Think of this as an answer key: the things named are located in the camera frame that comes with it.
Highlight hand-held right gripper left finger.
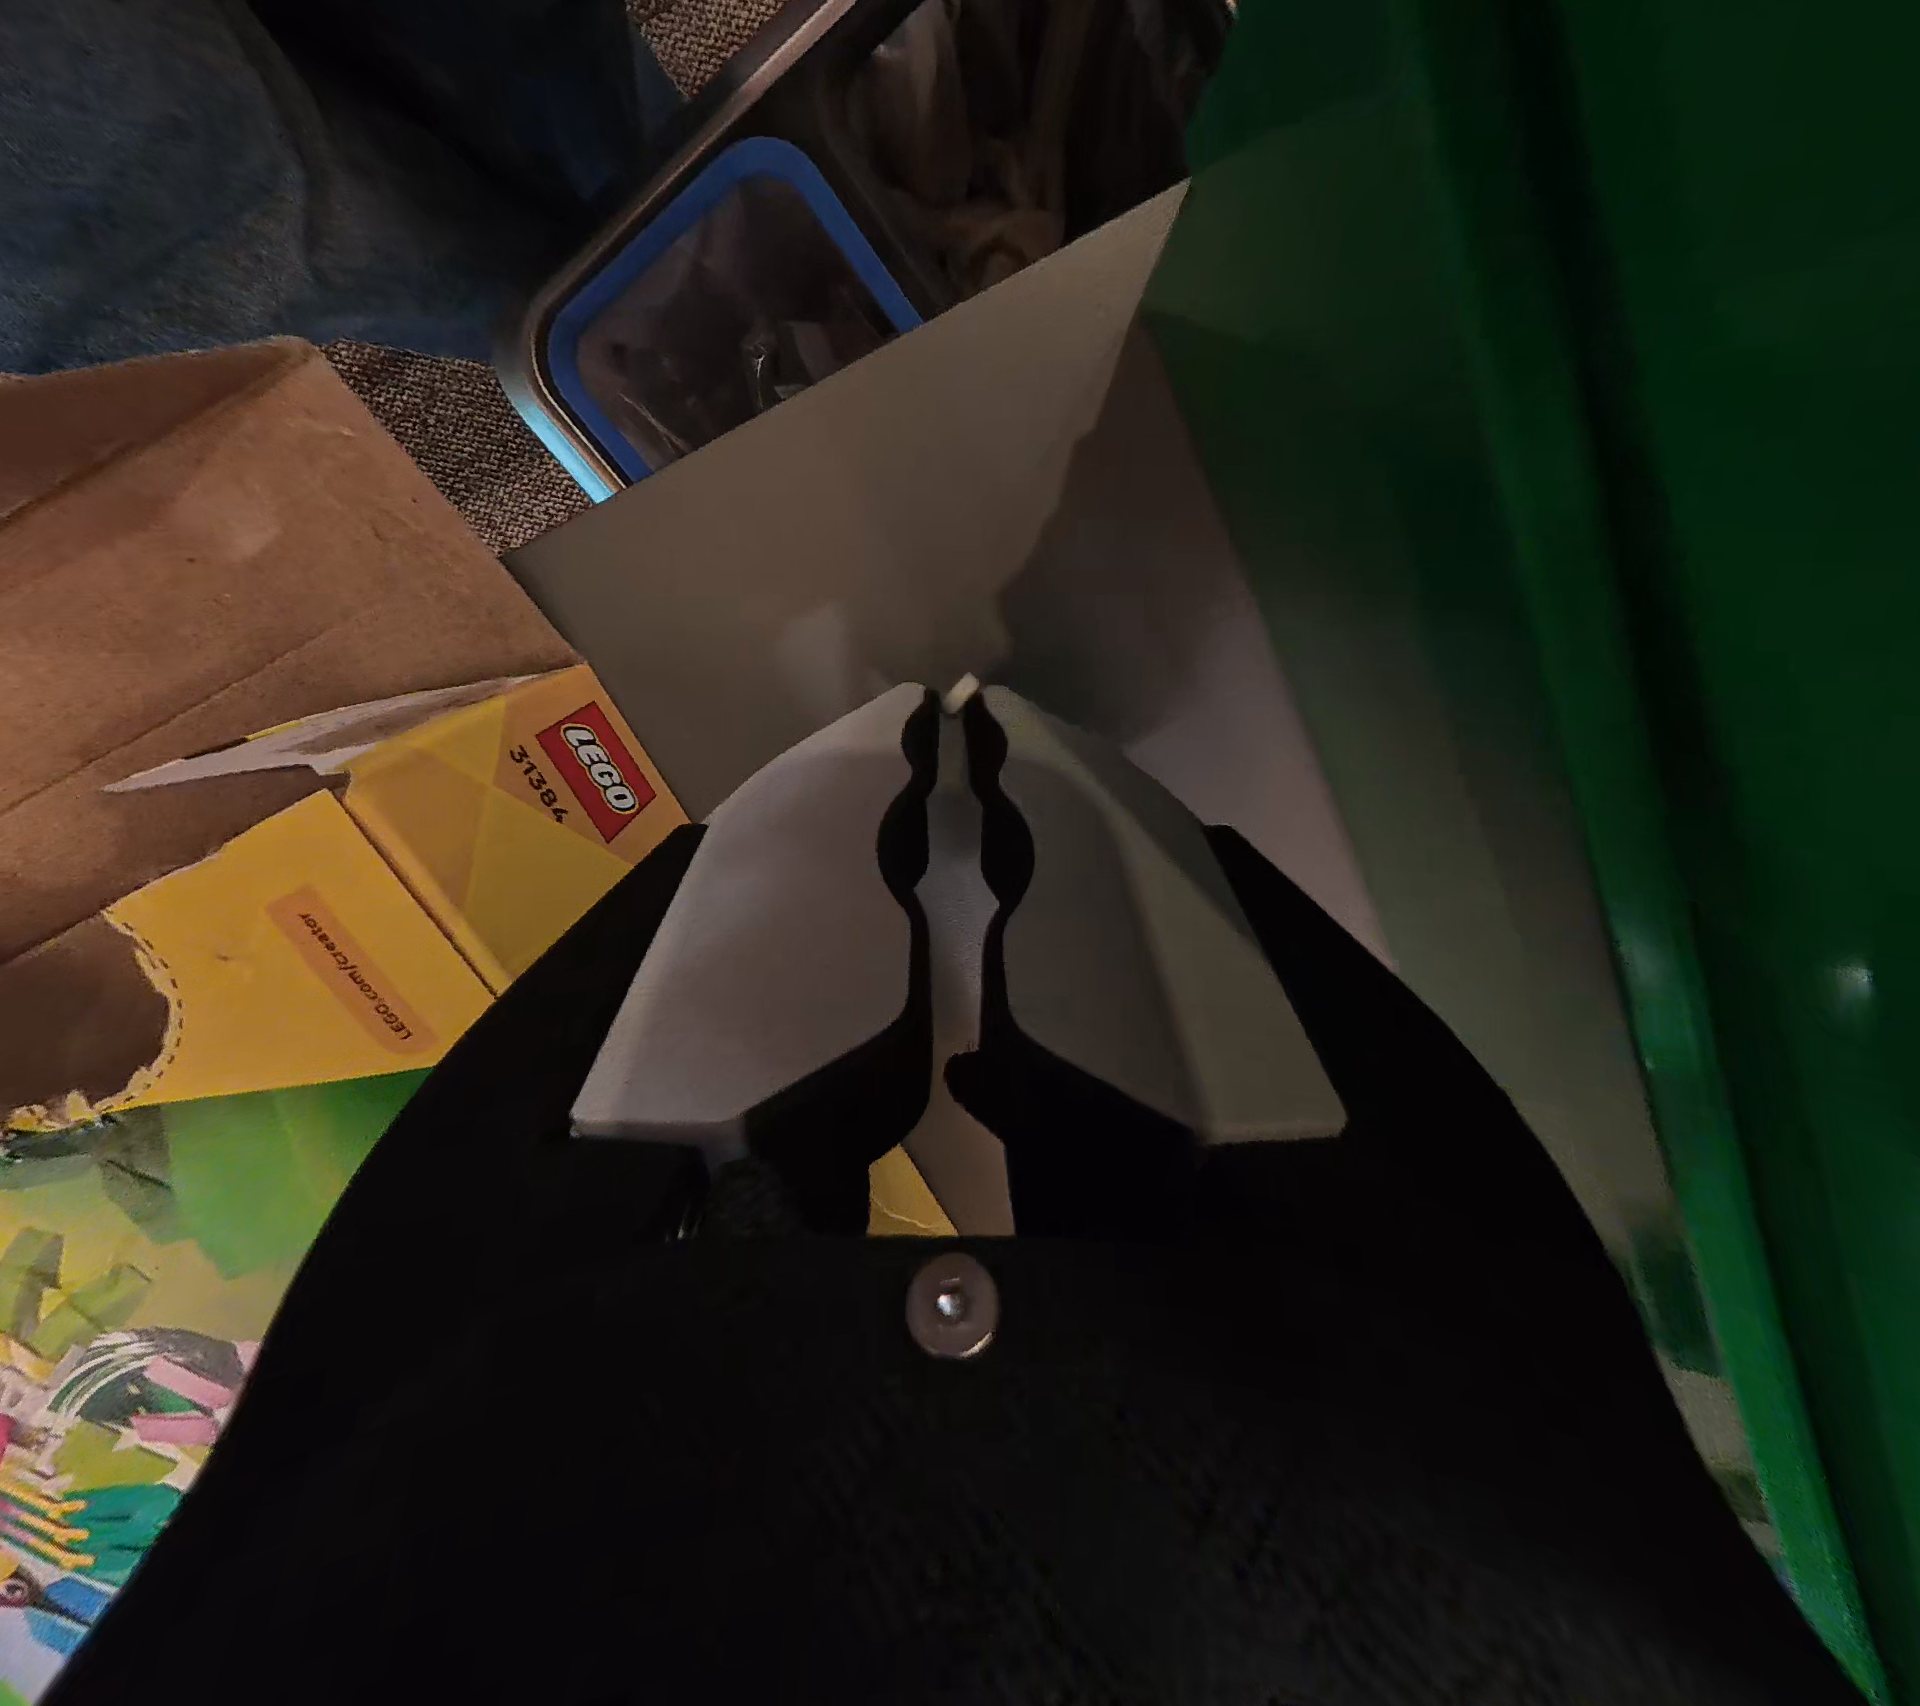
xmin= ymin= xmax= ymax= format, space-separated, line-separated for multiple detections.
xmin=569 ymin=683 xmax=927 ymax=1160

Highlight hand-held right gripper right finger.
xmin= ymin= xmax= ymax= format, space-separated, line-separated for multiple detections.
xmin=967 ymin=683 xmax=1348 ymax=1150

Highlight grey desk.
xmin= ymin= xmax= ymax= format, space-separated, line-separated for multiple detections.
xmin=507 ymin=177 xmax=1681 ymax=1302

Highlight yellow brick set box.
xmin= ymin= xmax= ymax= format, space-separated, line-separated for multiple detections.
xmin=0 ymin=338 xmax=961 ymax=1706

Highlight stacked green plastic bins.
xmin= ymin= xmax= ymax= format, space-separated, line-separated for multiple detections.
xmin=1140 ymin=0 xmax=1920 ymax=1706

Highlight silver trash bin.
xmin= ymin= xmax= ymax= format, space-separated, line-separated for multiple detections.
xmin=494 ymin=0 xmax=1246 ymax=508

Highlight dark blue cloth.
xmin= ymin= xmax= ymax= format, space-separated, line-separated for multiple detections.
xmin=0 ymin=0 xmax=676 ymax=375

